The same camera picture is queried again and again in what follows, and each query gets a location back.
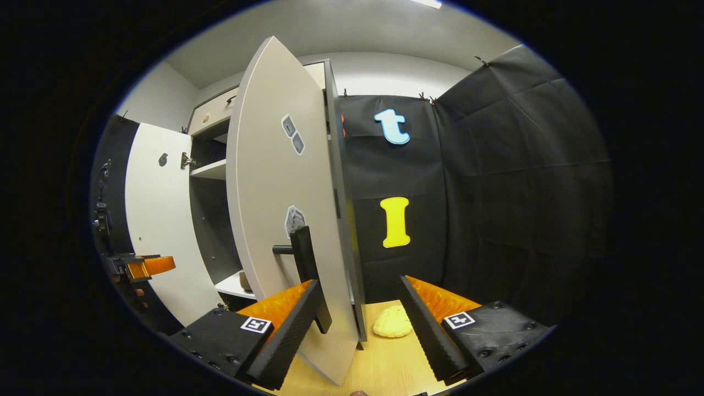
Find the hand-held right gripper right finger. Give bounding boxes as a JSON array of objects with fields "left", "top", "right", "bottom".
[{"left": 399, "top": 275, "right": 553, "bottom": 384}]

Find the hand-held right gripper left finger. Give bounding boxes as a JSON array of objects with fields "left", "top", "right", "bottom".
[{"left": 168, "top": 279, "right": 322, "bottom": 390}]

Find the white cabinet door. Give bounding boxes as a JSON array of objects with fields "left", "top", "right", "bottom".
[
  {"left": 226, "top": 36, "right": 361, "bottom": 386},
  {"left": 125, "top": 122, "right": 222, "bottom": 327}
]

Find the white shoe cabinet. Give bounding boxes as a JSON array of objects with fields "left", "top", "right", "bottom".
[{"left": 187, "top": 59, "right": 368, "bottom": 350}]

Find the white cabinet shelf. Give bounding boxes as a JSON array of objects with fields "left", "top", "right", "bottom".
[
  {"left": 190, "top": 159, "right": 228, "bottom": 182},
  {"left": 214, "top": 270, "right": 259, "bottom": 301}
]

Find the yellow lumpy toy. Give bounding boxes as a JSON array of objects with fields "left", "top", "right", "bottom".
[{"left": 372, "top": 305, "right": 414, "bottom": 339}]

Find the black door handle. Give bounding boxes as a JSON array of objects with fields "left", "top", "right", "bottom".
[{"left": 272, "top": 225, "right": 334, "bottom": 335}]

